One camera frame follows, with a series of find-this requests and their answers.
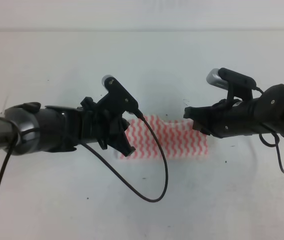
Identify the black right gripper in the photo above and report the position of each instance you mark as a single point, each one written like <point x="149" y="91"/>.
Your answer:
<point x="238" y="120"/>

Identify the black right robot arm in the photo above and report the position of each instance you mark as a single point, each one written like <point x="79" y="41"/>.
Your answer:
<point x="262" y="115"/>

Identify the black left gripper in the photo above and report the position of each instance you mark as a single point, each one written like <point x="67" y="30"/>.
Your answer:
<point x="101" y="127"/>

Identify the pink white wavy striped towel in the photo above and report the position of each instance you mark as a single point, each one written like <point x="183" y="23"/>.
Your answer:
<point x="177" y="138"/>

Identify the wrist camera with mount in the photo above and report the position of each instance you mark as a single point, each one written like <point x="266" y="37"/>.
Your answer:
<point x="118" y="100"/>
<point x="236" y="84"/>

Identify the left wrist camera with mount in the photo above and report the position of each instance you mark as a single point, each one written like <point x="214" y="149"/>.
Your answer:
<point x="118" y="100"/>

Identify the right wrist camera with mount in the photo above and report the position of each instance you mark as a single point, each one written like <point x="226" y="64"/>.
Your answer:
<point x="236" y="84"/>

